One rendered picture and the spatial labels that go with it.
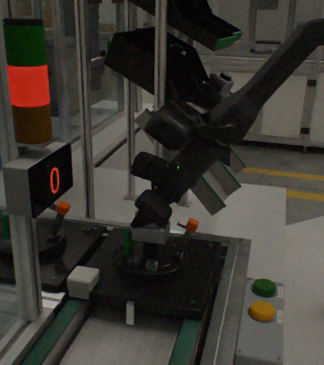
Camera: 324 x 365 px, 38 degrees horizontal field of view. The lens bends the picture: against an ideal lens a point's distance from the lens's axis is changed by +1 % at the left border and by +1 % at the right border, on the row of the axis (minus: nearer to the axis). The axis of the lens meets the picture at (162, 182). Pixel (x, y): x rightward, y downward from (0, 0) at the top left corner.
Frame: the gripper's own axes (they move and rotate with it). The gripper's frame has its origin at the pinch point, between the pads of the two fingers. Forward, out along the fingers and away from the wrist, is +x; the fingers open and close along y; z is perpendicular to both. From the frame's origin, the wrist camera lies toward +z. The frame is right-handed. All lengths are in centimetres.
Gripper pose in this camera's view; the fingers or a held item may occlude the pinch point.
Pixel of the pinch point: (147, 209)
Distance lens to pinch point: 85.8
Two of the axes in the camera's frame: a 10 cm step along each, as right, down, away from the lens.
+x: -6.2, 6.6, 4.3
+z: -7.4, -6.6, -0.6
